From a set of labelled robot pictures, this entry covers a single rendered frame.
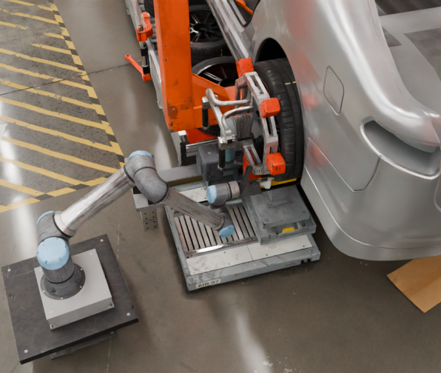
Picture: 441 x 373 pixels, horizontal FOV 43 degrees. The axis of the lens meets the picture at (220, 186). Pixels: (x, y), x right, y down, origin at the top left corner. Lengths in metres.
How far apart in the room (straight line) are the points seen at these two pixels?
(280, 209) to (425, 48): 1.26
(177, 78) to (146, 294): 1.27
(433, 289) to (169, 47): 2.08
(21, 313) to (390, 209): 1.91
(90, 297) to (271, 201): 1.27
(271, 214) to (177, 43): 1.16
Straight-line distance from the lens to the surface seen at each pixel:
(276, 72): 2.93
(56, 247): 2.86
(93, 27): 5.68
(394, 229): 2.39
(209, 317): 3.31
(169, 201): 2.72
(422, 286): 3.62
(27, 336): 3.07
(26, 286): 3.23
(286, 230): 3.47
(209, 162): 3.52
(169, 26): 3.12
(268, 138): 2.83
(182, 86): 3.36
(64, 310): 2.97
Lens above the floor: 2.86
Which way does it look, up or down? 47 degrees down
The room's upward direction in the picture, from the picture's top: straight up
